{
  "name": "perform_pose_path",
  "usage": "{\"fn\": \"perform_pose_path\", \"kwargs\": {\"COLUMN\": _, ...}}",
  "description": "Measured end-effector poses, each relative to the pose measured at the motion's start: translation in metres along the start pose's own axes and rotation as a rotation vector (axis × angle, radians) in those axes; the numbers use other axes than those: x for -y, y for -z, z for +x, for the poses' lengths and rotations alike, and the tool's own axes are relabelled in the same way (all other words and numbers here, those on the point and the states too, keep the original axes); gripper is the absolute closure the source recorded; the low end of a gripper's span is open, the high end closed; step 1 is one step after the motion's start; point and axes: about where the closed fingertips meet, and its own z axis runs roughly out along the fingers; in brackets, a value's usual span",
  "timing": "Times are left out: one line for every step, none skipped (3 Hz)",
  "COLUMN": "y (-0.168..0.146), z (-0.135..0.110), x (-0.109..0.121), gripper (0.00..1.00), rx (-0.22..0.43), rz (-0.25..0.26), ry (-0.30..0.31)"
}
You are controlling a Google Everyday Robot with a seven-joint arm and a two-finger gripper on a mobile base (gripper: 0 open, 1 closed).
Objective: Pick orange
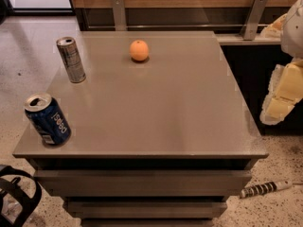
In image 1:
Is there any white black power strip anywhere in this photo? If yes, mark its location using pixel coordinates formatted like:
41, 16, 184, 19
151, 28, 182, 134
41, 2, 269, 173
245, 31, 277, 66
240, 180, 293, 199

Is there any metal bracket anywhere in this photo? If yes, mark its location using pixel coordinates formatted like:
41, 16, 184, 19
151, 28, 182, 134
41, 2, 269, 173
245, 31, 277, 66
111, 0, 127, 31
241, 0, 268, 41

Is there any grey drawer cabinet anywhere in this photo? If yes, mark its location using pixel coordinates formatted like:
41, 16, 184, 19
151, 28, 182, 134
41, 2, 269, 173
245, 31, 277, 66
14, 32, 267, 227

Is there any orange fruit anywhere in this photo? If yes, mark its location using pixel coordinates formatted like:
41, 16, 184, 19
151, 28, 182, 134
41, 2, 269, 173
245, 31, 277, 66
130, 40, 149, 61

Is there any left metal bracket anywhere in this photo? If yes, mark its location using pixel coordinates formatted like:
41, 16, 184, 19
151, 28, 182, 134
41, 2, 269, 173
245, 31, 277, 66
111, 0, 127, 31

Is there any blue Pepsi can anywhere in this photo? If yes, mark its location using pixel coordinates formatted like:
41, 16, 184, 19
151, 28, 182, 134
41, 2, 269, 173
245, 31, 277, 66
24, 93, 71, 146

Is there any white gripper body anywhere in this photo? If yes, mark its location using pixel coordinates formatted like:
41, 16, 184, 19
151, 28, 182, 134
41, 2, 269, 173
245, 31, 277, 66
281, 0, 303, 59

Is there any tall silver energy drink can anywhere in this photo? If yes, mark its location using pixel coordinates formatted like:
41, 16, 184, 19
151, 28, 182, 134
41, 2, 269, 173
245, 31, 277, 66
56, 37, 86, 83

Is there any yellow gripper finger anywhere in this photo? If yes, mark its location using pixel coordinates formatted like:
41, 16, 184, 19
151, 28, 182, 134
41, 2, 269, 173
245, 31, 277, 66
260, 14, 287, 38
259, 60, 303, 125

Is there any black strap object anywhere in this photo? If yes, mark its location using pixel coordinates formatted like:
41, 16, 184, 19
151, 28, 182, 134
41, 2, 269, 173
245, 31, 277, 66
0, 165, 42, 227

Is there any right metal bracket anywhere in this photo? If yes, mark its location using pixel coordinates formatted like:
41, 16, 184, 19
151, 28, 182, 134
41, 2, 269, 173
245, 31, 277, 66
241, 0, 268, 41

